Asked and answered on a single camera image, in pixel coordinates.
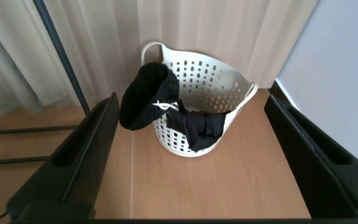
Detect black shorts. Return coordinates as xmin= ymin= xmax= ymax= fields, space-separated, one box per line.
xmin=119 ymin=62 xmax=181 ymax=131

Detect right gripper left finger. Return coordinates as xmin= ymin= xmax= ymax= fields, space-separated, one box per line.
xmin=6 ymin=91 xmax=121 ymax=220

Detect black clothes rack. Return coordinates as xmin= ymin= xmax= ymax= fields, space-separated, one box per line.
xmin=0 ymin=0 xmax=91 ymax=166

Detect white laundry basket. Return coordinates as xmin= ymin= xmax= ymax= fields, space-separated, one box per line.
xmin=140 ymin=42 xmax=259 ymax=158

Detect black garment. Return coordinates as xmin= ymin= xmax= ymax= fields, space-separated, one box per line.
xmin=165 ymin=99 xmax=232 ymax=152

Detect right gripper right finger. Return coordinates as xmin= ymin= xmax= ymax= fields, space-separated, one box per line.
xmin=264 ymin=95 xmax=358 ymax=218

